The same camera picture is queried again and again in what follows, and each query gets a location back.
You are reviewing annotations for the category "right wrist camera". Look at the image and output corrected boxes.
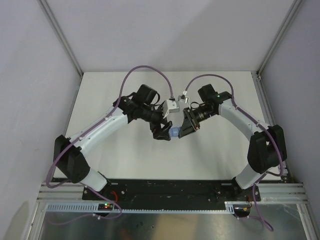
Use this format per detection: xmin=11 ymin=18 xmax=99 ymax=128
xmin=178 ymin=94 xmax=190 ymax=104

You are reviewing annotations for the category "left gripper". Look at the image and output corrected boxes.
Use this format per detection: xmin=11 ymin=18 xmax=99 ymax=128
xmin=140 ymin=104 xmax=172 ymax=141

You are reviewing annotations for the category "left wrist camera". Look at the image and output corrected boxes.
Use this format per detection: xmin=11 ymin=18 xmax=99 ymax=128
xmin=162 ymin=99 xmax=180 ymax=119

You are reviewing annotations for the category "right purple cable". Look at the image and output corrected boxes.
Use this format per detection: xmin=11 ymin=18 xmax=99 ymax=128
xmin=183 ymin=73 xmax=285 ymax=232

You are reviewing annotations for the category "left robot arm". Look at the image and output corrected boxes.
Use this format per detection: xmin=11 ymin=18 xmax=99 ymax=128
xmin=53 ymin=84 xmax=177 ymax=200

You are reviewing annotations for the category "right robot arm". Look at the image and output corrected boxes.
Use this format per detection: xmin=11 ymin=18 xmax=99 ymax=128
xmin=178 ymin=84 xmax=287 ymax=201

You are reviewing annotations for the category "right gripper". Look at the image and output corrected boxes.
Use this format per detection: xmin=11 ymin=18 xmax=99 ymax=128
xmin=178 ymin=105 xmax=216 ymax=138

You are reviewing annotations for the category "aluminium frame post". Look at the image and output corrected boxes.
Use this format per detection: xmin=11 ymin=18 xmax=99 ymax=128
xmin=37 ymin=0 xmax=84 ymax=76
xmin=256 ymin=0 xmax=306 ymax=76

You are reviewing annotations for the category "right aluminium frame post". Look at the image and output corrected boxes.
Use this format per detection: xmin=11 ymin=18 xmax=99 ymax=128
xmin=256 ymin=0 xmax=306 ymax=76

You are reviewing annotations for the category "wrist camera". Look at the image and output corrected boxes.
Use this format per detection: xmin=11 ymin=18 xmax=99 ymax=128
xmin=162 ymin=99 xmax=180 ymax=119
xmin=178 ymin=94 xmax=190 ymax=104

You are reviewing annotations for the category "blue pill organizer box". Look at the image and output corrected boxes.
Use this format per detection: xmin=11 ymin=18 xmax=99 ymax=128
xmin=169 ymin=127 xmax=181 ymax=138

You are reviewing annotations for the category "grey cable duct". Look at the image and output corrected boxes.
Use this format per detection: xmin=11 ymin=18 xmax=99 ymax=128
xmin=44 ymin=202 xmax=248 ymax=213

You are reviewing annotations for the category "left aluminium frame post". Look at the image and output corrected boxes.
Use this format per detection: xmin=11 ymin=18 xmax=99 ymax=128
xmin=37 ymin=0 xmax=84 ymax=76

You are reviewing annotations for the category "purple cable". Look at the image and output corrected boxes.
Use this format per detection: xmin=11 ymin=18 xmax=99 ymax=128
xmin=183 ymin=73 xmax=285 ymax=232
xmin=46 ymin=65 xmax=176 ymax=226

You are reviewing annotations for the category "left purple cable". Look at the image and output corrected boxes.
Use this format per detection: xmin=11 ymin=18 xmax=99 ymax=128
xmin=46 ymin=65 xmax=176 ymax=226

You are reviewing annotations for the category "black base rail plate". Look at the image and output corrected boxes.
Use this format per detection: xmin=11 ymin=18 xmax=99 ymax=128
xmin=82 ymin=179 xmax=261 ymax=210

